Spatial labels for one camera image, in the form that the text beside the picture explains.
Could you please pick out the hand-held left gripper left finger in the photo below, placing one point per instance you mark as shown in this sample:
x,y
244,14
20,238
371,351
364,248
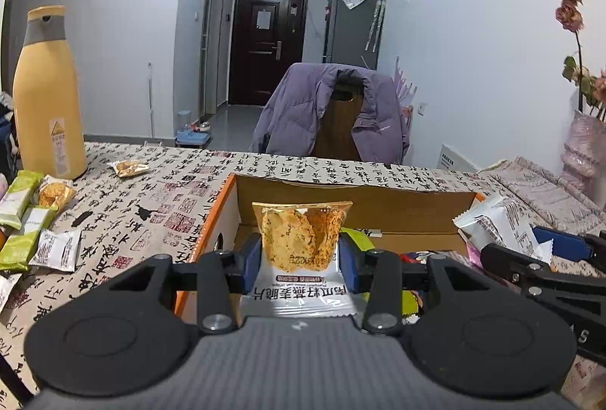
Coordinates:
x,y
252,268

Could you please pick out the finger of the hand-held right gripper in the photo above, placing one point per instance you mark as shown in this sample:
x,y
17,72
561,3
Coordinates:
x,y
516,265
563,244

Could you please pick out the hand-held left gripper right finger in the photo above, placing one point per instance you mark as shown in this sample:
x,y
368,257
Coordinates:
x,y
348,268

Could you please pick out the white crisp snack packet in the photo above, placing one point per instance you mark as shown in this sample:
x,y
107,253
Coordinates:
x,y
298,244

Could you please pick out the red orange cardboard box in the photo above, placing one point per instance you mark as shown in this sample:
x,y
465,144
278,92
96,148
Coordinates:
x,y
360,211

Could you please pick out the red blue snack packet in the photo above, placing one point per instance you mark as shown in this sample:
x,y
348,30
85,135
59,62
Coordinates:
x,y
419,256

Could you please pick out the purple patterned cloth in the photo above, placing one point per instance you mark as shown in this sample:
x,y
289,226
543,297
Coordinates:
x,y
535,192

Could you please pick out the pink vase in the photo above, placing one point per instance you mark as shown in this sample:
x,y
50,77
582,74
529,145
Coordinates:
x,y
584,149

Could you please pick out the wooden chair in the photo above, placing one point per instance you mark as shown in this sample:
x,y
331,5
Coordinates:
x,y
338,130

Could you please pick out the blue pet bowl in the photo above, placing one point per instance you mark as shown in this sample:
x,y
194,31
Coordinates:
x,y
191,137

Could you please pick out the small clear crisp packet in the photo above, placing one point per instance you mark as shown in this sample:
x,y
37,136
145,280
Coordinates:
x,y
130,168

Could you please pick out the purple padded jacket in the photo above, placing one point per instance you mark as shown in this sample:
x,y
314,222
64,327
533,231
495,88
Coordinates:
x,y
293,116

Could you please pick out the clear jar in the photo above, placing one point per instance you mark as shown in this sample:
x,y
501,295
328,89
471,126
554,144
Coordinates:
x,y
183,120

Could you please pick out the pink hanger rack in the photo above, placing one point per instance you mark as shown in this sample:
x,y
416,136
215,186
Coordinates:
x,y
402,83

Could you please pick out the dark entrance door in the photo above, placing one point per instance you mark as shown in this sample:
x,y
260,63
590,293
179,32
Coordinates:
x,y
265,73

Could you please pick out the clear crisp snack packet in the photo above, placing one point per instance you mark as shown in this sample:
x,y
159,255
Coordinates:
x,y
54,194

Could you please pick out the grey side door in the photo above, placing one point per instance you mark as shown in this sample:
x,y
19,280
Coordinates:
x,y
215,59

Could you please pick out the dried pink flowers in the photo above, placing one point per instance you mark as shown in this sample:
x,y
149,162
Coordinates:
x,y
568,14

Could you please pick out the green white snack packet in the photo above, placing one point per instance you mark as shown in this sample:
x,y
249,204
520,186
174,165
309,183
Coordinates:
x,y
21,244
16,199

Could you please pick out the grey refrigerator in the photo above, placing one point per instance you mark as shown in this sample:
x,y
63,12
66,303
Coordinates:
x,y
350,36

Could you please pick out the hanging folded umbrella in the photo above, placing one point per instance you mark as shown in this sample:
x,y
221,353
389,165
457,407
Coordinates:
x,y
376,21

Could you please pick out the white paper notice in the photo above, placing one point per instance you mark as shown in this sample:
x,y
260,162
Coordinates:
x,y
263,20

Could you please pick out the yellow thermos bottle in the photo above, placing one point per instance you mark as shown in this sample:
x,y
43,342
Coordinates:
x,y
47,107

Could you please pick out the dark blue bag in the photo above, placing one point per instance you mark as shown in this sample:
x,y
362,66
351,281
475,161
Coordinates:
x,y
5,140

